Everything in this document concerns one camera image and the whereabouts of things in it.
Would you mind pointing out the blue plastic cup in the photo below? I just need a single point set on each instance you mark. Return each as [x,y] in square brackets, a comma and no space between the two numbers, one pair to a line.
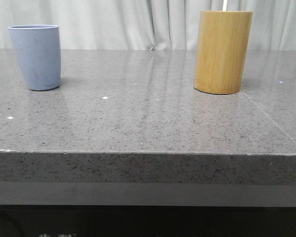
[38,53]

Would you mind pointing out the bamboo cylindrical holder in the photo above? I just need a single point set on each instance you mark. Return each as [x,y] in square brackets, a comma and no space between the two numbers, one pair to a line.
[221,51]

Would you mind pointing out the pale green curtain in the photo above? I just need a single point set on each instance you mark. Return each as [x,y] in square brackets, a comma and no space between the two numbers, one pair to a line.
[146,24]

